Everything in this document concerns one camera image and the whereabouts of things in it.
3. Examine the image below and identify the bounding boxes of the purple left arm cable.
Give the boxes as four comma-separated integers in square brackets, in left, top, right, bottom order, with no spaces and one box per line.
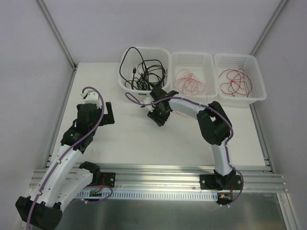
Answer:
[26,86,113,230]

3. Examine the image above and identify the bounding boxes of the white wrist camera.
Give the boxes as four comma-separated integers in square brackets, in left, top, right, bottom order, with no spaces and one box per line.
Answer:
[141,97,154,112]
[81,90,101,107]

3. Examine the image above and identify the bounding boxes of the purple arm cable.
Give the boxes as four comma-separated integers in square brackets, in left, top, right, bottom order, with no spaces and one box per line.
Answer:
[125,92,245,211]
[26,86,113,230]

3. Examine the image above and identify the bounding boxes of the thin red wires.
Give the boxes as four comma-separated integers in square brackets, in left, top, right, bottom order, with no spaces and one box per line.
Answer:
[169,69,216,118]

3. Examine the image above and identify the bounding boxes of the black USB cable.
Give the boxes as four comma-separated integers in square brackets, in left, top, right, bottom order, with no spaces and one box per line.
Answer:
[130,65,140,91]
[138,59,168,91]
[119,46,146,82]

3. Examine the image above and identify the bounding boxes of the thick red wire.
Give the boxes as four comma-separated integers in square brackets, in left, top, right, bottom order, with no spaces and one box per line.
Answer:
[218,68,254,98]
[225,68,247,96]

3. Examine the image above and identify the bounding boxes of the white perforated middle basket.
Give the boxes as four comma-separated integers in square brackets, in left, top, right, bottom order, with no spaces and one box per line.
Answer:
[170,52,218,104]

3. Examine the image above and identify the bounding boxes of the white perforated right basket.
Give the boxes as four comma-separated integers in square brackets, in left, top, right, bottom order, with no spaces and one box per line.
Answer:
[214,53,267,107]

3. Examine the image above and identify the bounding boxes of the aluminium mounting rail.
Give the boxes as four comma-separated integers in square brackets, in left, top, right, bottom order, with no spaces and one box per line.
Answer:
[31,162,288,194]

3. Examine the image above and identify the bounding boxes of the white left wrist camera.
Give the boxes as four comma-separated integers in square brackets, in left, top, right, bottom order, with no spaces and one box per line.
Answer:
[81,90,101,107]

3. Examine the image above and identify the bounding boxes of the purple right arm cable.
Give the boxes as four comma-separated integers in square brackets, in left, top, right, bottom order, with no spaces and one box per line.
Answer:
[125,92,245,211]

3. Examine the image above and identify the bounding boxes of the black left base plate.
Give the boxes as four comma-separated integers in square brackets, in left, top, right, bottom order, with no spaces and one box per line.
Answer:
[90,172,116,188]

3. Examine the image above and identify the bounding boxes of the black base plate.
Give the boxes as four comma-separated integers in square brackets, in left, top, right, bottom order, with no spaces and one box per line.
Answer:
[199,174,243,191]
[90,172,116,188]

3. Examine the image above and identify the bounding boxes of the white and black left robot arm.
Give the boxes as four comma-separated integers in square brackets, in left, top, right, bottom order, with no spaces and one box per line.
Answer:
[15,102,115,230]

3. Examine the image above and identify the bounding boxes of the white slotted cable duct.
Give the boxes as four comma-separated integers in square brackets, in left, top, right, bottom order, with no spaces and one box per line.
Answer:
[75,189,218,202]

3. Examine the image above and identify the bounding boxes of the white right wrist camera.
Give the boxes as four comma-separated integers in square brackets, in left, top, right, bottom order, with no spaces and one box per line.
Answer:
[141,97,154,112]

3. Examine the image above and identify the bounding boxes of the white perforated basket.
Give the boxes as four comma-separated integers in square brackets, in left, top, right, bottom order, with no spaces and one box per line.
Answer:
[170,52,218,104]
[214,53,267,107]

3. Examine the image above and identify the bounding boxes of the white solid plastic tub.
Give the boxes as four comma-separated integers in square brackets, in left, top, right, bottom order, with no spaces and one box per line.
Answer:
[118,46,171,100]

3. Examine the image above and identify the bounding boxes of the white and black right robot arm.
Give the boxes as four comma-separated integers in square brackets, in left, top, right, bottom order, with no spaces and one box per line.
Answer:
[147,87,236,191]

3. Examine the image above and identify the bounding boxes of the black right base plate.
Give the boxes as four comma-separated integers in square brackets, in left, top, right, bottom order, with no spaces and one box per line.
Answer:
[199,174,243,191]

